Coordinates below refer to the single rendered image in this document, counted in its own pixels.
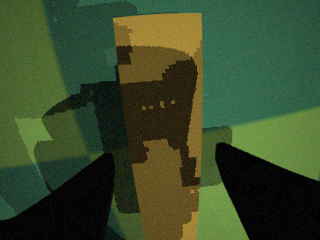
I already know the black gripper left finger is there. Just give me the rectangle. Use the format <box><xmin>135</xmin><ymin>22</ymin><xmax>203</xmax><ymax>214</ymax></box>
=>
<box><xmin>0</xmin><ymin>152</ymin><xmax>115</xmax><ymax>240</ymax></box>

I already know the brown bar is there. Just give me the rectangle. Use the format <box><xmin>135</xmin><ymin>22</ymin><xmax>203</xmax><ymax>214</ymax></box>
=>
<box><xmin>113</xmin><ymin>12</ymin><xmax>203</xmax><ymax>240</ymax></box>

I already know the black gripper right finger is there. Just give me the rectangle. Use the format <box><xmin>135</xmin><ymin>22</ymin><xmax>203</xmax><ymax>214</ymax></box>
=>
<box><xmin>216</xmin><ymin>143</ymin><xmax>320</xmax><ymax>240</ymax></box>

